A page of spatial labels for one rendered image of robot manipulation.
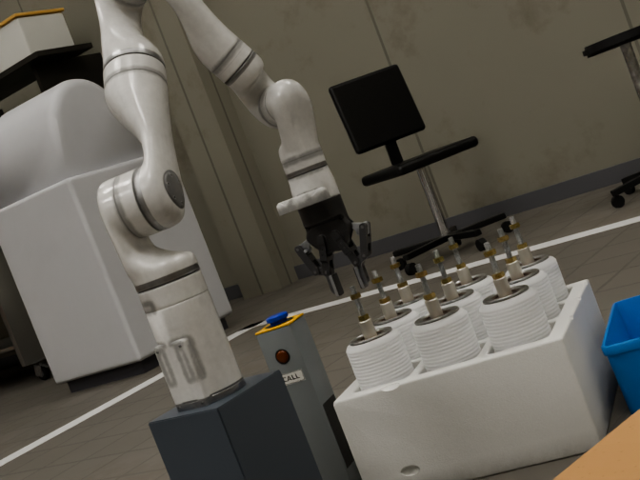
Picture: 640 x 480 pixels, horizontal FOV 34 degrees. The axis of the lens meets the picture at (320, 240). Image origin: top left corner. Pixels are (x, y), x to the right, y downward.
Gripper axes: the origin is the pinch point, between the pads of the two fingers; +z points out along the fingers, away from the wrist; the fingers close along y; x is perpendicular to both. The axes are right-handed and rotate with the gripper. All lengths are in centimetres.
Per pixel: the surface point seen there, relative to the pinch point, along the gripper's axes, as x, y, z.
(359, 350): 4.6, 0.7, 10.7
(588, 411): 6.9, -31.4, 28.9
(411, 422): 7.3, -4.6, 23.6
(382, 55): -352, 85, -64
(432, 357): 4.0, -10.5, 15.2
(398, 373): 3.1, -3.7, 16.4
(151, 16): -364, 206, -134
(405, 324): -8.6, -3.4, 11.0
